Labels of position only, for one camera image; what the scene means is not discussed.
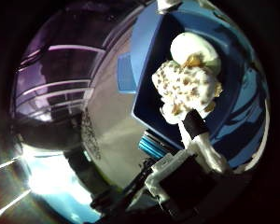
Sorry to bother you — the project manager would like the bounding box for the white brown-spotted plush toy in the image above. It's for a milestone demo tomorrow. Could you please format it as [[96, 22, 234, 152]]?
[[151, 59, 224, 125]]

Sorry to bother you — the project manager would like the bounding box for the metal window railing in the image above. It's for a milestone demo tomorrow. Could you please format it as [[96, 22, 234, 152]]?
[[13, 44, 107, 123]]

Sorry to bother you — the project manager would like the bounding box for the plain white plush toy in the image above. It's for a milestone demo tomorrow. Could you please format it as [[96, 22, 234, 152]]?
[[170, 32, 222, 76]]

